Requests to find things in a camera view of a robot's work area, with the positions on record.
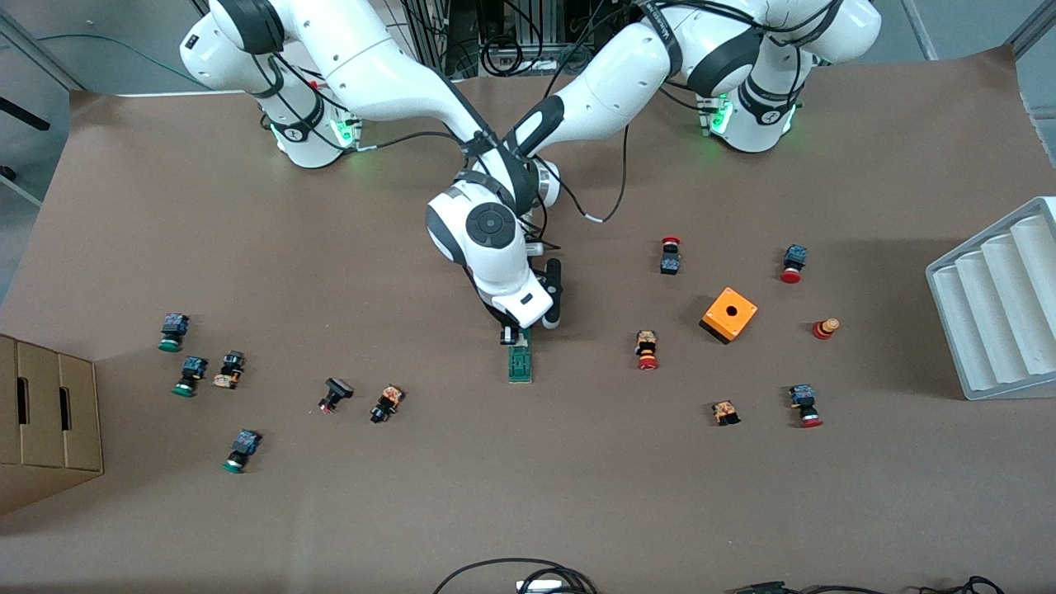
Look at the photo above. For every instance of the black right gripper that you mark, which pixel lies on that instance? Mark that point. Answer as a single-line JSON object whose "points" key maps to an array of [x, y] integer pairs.
{"points": [[500, 318]]}

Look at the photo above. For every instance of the green load switch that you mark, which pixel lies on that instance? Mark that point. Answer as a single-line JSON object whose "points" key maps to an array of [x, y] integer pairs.
{"points": [[520, 363]]}

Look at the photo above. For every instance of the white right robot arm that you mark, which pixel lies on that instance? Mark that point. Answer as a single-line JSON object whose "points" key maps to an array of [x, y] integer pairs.
{"points": [[396, 78]]}

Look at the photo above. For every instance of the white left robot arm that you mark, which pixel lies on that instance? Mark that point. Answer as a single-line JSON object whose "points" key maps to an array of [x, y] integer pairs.
{"points": [[610, 91]]}

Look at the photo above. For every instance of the red button with orange block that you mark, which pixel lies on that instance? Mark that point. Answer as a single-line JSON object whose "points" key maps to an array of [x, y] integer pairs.
{"points": [[646, 346]]}

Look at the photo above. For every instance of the black selector with orange block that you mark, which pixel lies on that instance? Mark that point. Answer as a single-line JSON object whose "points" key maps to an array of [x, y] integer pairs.
{"points": [[386, 404]]}

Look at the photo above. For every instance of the red mushroom button black base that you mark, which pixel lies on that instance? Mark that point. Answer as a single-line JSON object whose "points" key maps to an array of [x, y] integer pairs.
{"points": [[670, 262]]}

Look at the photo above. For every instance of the black square push button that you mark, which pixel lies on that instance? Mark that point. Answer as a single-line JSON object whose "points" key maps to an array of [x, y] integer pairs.
{"points": [[337, 389]]}

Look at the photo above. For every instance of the small orange contact block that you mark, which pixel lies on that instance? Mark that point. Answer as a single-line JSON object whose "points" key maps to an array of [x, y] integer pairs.
{"points": [[725, 412]]}

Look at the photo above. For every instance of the small grey hub device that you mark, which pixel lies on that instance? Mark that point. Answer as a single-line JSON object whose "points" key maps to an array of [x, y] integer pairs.
{"points": [[538, 586]]}

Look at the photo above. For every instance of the green push button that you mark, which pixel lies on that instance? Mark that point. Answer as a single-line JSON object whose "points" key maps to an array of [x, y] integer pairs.
{"points": [[243, 447], [172, 328], [191, 373]]}

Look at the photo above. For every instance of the red button with blue block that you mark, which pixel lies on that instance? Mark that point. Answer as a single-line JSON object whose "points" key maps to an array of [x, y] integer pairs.
{"points": [[803, 400], [794, 257]]}

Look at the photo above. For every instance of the red yellow button head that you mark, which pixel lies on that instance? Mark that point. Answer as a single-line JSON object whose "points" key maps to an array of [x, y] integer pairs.
{"points": [[825, 329]]}

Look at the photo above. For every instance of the cardboard box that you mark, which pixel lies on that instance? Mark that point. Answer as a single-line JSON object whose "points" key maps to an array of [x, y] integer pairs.
{"points": [[41, 429]]}

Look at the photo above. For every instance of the light grey ribbed tray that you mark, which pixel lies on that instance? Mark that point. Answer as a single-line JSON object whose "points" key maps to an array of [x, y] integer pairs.
{"points": [[998, 313]]}

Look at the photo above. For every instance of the black rod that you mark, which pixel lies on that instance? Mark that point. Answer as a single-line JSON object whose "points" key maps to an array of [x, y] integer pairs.
{"points": [[25, 114]]}

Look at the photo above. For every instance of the orange button enclosure box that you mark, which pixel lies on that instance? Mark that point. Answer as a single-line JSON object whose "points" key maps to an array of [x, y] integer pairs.
{"points": [[718, 322]]}

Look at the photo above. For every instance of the black switch with orange block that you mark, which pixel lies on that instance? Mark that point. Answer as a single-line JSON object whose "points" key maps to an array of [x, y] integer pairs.
{"points": [[231, 367]]}

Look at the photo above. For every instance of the aluminium frame bar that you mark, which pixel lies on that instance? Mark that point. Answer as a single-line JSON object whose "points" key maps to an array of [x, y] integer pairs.
{"points": [[1035, 25], [41, 51], [917, 25]]}

